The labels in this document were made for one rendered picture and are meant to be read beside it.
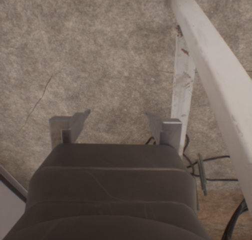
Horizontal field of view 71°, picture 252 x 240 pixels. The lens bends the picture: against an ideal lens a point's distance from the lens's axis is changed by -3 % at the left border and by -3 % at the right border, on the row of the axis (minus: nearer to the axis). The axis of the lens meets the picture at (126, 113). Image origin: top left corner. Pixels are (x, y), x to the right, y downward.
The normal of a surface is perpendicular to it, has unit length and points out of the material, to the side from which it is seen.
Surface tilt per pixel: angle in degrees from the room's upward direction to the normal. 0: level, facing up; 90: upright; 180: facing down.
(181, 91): 0
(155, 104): 0
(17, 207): 90
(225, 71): 81
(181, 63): 0
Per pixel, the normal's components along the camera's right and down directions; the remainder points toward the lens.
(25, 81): -0.11, 0.62
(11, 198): 0.98, -0.08
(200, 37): -0.08, -0.67
